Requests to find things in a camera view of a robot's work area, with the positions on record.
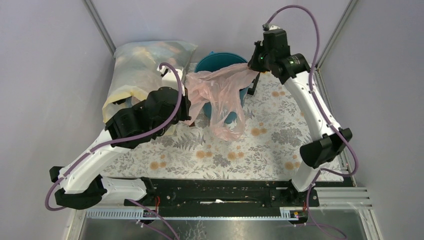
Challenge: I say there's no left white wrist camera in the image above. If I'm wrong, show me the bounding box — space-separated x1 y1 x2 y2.
157 66 184 90

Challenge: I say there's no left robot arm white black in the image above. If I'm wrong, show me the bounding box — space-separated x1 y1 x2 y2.
44 87 191 211

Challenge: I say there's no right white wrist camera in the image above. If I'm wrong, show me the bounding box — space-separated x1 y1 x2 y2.
262 23 281 32

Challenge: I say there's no teal plastic trash bin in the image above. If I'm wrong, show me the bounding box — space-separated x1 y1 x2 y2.
194 51 253 125

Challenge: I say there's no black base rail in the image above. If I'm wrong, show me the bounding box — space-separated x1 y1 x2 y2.
92 178 319 219

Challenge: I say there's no floral patterned table mat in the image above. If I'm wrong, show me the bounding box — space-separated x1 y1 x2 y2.
96 62 345 182

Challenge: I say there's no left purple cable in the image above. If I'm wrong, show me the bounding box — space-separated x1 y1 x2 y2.
44 62 184 240

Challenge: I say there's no pink plastic trash bag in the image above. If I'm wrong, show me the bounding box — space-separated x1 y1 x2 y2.
184 63 258 141

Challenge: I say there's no grey slotted cable duct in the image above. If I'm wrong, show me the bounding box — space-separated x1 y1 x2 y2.
85 207 306 223

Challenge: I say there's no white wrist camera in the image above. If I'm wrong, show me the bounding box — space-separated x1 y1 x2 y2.
262 23 281 32
157 66 184 90

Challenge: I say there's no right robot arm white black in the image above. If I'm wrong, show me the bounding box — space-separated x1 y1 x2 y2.
248 25 353 206

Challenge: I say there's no large translucent bag of bags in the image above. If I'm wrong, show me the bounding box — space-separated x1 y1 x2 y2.
102 40 197 136

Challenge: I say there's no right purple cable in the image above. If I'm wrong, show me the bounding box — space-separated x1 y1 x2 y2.
262 4 360 240

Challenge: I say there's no purple cable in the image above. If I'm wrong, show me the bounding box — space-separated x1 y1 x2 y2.
44 62 184 240
262 4 360 240

